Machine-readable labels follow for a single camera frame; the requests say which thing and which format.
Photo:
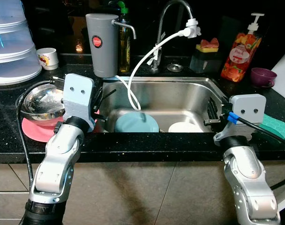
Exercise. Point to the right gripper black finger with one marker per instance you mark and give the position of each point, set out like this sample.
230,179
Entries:
214,107

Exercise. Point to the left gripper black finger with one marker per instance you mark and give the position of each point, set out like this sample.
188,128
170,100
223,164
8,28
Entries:
109,95

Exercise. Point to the pink round plate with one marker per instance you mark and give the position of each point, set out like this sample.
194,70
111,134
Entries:
37,131

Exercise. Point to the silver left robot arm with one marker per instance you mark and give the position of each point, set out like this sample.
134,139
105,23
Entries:
58,159

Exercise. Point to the stainless steel sink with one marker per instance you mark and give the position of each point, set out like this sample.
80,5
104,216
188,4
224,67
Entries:
179,98

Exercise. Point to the white plate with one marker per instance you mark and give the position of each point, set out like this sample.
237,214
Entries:
184,127

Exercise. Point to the light blue plate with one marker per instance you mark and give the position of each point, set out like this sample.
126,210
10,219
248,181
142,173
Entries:
137,123

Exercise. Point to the grey water filter with spout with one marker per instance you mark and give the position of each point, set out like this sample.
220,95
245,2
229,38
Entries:
102,56

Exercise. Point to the green-capped oil bottle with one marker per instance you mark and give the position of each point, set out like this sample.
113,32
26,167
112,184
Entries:
124,56

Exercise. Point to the green sponge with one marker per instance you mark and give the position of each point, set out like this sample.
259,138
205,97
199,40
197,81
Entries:
275,125

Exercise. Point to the orange pump soap bottle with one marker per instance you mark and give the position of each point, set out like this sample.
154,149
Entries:
238,58

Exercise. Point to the purple cup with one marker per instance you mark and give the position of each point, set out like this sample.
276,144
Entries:
263,77

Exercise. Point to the round chrome sink fitting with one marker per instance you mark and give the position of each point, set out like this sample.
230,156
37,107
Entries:
175,67

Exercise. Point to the stainless steel bowl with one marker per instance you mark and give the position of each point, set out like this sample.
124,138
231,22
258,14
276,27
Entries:
39,101

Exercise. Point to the yellow and pink sponge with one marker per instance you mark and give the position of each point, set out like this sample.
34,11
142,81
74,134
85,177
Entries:
208,47

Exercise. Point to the white printed mug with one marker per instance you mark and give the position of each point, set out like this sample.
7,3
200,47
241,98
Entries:
47,58

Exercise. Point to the grey-brown base cabinet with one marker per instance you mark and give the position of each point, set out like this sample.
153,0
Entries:
133,192

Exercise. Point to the translucent plastic container stack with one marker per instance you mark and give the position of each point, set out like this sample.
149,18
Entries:
11,47

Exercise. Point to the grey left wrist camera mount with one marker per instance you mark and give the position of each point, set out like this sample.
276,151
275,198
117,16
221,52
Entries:
79,93

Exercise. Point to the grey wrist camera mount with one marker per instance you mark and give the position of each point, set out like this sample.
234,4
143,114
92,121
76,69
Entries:
247,108
79,93

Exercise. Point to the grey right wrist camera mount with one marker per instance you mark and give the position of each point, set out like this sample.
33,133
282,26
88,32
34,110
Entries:
247,108

